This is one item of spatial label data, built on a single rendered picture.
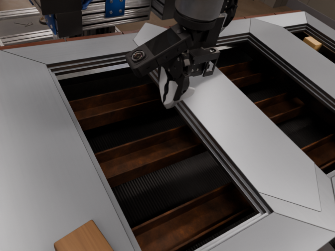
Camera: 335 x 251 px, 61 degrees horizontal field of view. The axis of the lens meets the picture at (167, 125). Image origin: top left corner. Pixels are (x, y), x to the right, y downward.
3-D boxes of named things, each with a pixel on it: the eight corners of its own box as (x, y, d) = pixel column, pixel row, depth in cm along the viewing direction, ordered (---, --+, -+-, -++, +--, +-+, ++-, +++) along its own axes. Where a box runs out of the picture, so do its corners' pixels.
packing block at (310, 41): (318, 52, 118) (323, 43, 115) (310, 53, 116) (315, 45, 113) (307, 44, 121) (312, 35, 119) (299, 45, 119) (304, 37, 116)
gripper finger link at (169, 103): (192, 111, 62) (203, 77, 56) (169, 118, 59) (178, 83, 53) (184, 102, 64) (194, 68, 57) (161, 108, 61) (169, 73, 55)
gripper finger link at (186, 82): (183, 104, 56) (194, 67, 50) (177, 106, 55) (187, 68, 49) (171, 89, 58) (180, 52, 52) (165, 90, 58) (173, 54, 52)
